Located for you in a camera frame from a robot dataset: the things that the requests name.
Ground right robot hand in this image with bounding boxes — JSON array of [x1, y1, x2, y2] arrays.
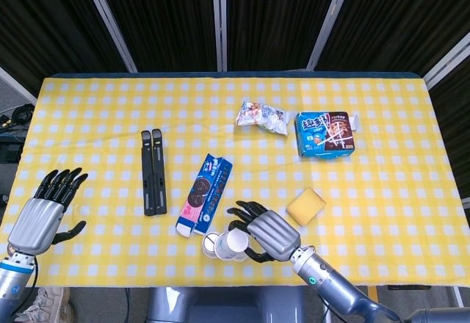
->
[[226, 200, 302, 264]]

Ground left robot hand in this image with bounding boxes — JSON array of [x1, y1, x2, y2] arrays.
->
[[7, 167, 89, 256]]

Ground white paper cup black line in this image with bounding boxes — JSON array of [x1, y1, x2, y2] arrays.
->
[[200, 231, 221, 258]]

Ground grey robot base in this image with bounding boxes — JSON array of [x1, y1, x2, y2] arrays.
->
[[146, 285, 308, 323]]

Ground yellow sponge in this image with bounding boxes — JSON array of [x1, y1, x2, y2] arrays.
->
[[286, 186, 327, 228]]

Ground black floor box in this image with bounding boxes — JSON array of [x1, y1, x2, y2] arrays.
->
[[0, 142, 24, 163]]

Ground blue sandwich cookie box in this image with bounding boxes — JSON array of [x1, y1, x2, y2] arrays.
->
[[176, 153, 234, 238]]

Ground beige sneaker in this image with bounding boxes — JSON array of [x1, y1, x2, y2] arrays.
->
[[13, 286, 76, 323]]

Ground blue chocolate stick box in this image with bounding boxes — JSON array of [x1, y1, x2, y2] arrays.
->
[[295, 111, 359, 161]]

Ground white crinkled snack bag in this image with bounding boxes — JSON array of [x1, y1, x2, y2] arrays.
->
[[235, 101, 289, 137]]

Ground black folding stand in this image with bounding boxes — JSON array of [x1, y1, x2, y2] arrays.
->
[[140, 128, 169, 217]]

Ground yellow white checked tablecloth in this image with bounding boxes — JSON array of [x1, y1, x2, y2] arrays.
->
[[0, 76, 470, 288]]

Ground black floor cables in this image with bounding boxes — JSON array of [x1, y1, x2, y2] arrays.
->
[[0, 103, 36, 130]]

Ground white partition post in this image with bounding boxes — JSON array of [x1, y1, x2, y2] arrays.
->
[[78, 0, 138, 73], [0, 66, 37, 106], [423, 31, 470, 89], [211, 0, 228, 73], [305, 0, 358, 71]]

